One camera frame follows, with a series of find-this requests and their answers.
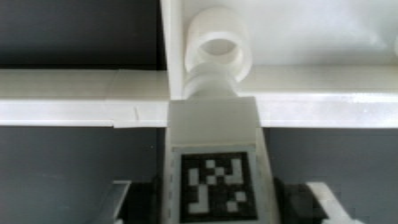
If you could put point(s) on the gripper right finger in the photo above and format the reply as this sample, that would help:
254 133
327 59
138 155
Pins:
309 205

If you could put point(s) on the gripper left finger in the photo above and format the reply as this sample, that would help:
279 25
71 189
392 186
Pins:
126 206

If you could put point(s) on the white table leg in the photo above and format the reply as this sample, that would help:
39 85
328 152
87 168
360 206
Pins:
218 189

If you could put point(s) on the white square table top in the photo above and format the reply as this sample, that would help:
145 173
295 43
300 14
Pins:
254 33

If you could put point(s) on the white front obstacle rail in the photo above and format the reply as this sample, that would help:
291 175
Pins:
311 97

